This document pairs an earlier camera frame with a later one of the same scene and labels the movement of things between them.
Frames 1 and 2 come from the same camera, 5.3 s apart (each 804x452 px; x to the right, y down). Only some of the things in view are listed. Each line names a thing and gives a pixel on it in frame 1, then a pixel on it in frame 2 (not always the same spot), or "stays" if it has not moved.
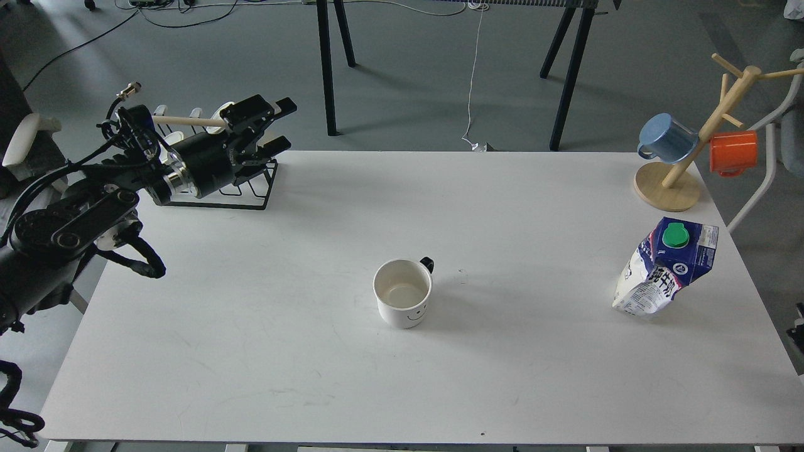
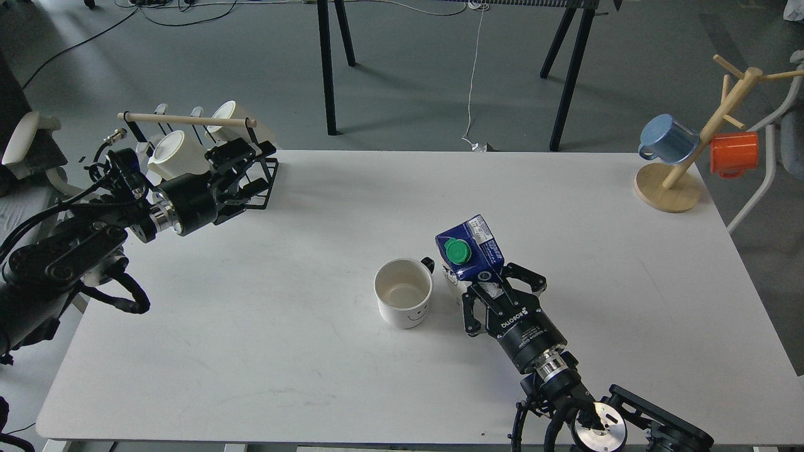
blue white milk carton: (674, 253) → (470, 251)
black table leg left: (323, 16) stays
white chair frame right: (769, 123) stays
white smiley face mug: (402, 288) stays
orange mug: (731, 152) stays
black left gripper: (211, 159) → (193, 199)
